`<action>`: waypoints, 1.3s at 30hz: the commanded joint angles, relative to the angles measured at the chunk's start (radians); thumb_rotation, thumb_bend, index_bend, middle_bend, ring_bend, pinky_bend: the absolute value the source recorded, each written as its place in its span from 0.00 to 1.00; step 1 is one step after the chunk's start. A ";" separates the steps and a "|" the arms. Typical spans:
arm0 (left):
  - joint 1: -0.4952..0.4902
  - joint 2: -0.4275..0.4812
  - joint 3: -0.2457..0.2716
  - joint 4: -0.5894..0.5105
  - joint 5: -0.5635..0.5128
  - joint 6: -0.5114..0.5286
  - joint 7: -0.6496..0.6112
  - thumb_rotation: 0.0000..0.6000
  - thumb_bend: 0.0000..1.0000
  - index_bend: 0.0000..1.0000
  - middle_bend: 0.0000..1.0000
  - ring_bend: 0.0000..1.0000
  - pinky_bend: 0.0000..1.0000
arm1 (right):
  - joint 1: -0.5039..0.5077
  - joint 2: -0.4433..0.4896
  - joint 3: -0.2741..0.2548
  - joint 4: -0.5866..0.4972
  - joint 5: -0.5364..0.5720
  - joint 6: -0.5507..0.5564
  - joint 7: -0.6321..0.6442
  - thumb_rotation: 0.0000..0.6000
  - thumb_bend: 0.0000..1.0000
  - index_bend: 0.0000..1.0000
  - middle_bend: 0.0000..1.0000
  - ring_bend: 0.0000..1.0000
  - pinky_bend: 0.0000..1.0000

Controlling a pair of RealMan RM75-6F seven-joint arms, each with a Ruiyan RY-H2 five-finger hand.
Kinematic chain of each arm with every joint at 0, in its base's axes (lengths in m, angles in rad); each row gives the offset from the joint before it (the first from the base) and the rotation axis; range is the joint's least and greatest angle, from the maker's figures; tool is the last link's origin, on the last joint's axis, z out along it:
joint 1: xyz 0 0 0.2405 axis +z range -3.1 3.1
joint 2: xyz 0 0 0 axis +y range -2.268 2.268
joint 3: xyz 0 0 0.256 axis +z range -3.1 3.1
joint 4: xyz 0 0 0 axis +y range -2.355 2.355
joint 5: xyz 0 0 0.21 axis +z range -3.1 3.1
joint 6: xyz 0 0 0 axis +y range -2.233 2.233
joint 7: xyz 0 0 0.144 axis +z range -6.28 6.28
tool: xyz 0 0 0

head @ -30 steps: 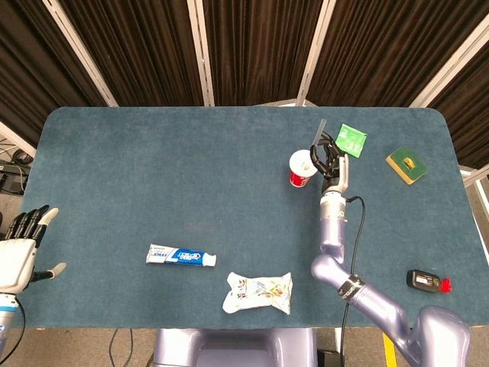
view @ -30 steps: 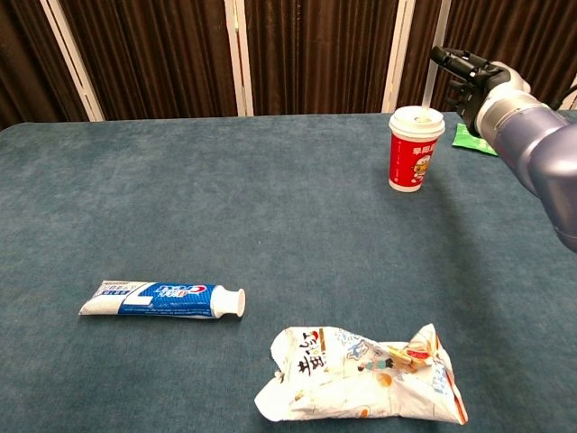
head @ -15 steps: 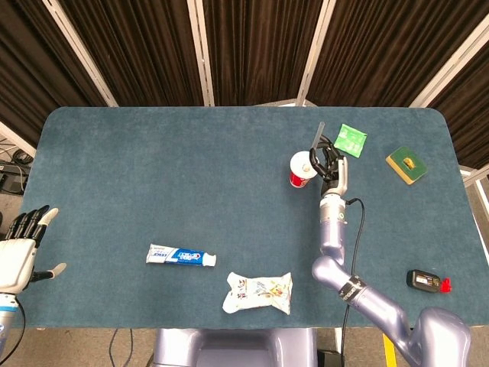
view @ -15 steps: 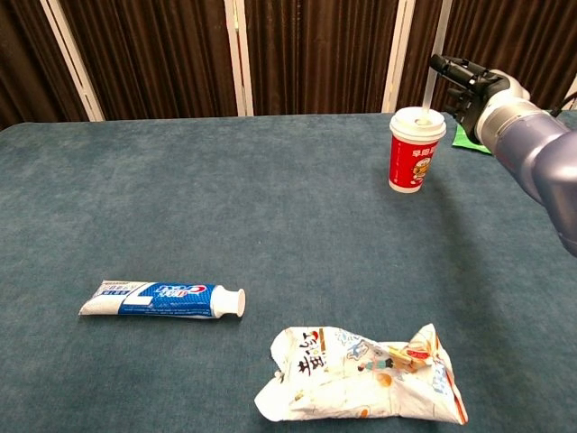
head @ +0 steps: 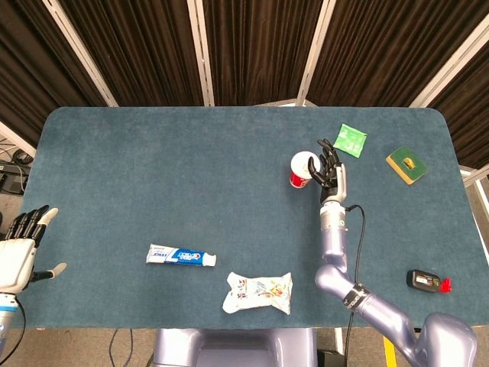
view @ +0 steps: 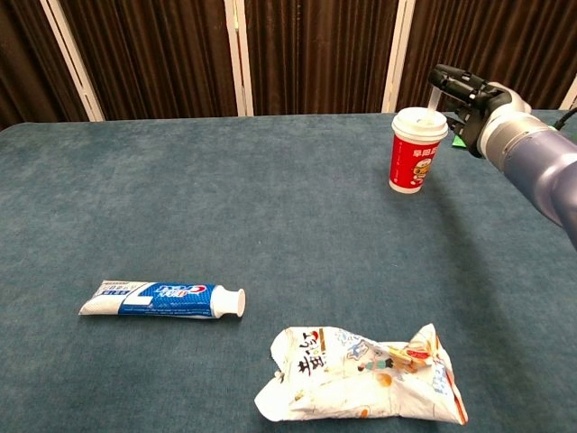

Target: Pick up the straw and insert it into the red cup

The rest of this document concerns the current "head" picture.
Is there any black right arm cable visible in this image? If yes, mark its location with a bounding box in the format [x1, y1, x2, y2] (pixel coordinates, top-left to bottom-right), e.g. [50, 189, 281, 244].
[343, 204, 367, 367]

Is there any white frame foot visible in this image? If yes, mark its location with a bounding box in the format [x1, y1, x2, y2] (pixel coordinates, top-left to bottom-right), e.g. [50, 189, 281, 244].
[251, 98, 318, 108]

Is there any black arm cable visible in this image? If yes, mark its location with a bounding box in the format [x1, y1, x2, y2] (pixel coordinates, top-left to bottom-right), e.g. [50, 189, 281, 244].
[343, 204, 367, 367]
[0, 296, 28, 367]

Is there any black bottle red cap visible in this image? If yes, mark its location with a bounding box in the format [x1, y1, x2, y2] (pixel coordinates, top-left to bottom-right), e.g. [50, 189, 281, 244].
[406, 269, 452, 294]

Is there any white snack bag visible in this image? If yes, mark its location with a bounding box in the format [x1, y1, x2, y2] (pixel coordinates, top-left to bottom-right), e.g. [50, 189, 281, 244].
[222, 271, 293, 316]

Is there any white partition frame post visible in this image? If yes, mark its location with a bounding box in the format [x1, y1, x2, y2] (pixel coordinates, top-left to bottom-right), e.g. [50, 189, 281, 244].
[408, 22, 489, 109]
[186, 0, 215, 107]
[296, 0, 337, 107]
[0, 121, 37, 158]
[41, 0, 118, 107]

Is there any red paper cup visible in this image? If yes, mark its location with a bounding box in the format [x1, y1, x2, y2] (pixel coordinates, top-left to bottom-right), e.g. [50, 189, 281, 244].
[289, 151, 321, 189]

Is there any dark floor cable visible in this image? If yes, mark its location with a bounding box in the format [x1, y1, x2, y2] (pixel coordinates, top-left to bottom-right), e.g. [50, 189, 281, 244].
[108, 328, 134, 367]

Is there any black pleated curtain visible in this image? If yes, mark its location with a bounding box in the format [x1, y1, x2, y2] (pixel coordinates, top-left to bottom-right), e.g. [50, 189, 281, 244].
[202, 0, 325, 107]
[0, 0, 108, 148]
[427, 40, 489, 169]
[57, 0, 206, 107]
[307, 0, 489, 108]

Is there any grey robot torso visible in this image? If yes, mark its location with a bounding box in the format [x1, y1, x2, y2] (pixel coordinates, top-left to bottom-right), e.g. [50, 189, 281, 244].
[152, 327, 318, 367]

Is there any blue white toothpaste tube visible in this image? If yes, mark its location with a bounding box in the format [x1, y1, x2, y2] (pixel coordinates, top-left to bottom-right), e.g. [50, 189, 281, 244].
[145, 243, 218, 268]

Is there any black box under table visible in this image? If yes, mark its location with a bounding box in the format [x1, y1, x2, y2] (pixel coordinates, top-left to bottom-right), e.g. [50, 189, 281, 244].
[316, 349, 345, 367]

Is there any green sachet packet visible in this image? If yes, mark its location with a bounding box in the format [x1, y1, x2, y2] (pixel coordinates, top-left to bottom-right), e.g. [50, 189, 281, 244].
[332, 123, 368, 158]

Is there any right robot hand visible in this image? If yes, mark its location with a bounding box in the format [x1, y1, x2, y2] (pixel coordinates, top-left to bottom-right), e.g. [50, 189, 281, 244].
[307, 138, 348, 204]

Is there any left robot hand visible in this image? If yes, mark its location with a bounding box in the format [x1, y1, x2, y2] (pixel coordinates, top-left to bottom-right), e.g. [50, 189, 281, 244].
[0, 204, 68, 294]

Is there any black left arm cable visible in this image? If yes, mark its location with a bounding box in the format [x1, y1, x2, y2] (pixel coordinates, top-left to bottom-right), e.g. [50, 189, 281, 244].
[0, 296, 28, 367]

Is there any black device box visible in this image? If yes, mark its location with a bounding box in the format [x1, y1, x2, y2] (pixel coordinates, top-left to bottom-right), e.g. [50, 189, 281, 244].
[0, 163, 28, 195]

